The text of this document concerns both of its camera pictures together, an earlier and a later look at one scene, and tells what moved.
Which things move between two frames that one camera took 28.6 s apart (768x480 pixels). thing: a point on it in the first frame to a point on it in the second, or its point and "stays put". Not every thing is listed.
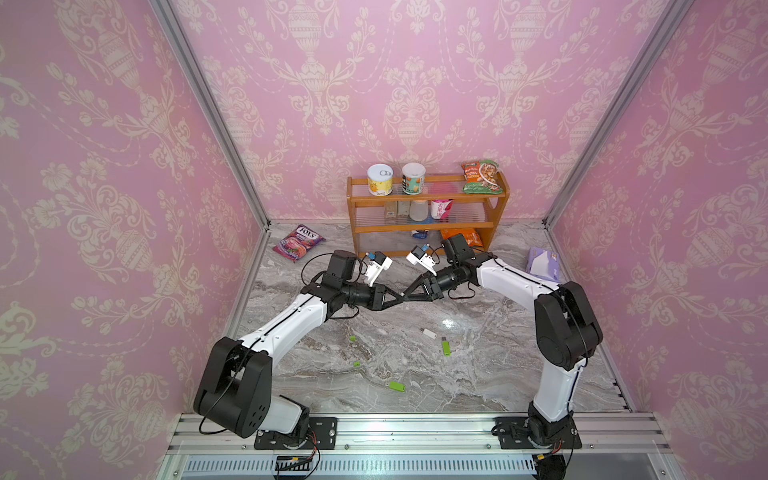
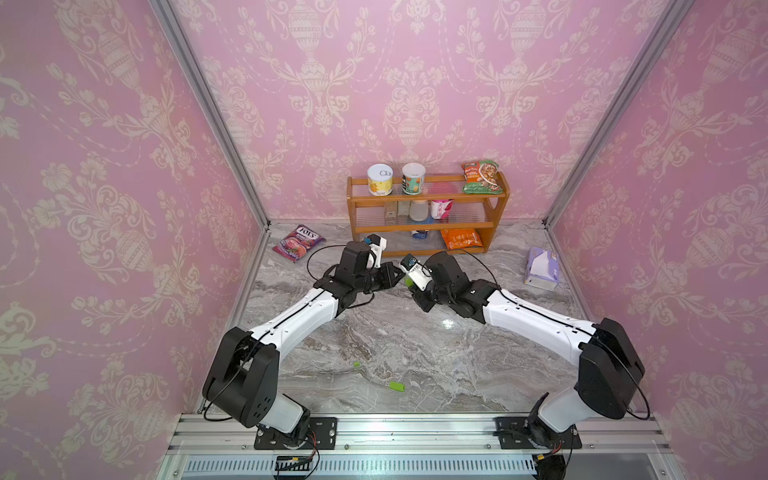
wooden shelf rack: x=408 y=215 stays put
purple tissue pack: x=544 y=264 stays put
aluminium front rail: x=457 y=435 stays put
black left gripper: x=378 y=298 to x=387 y=270
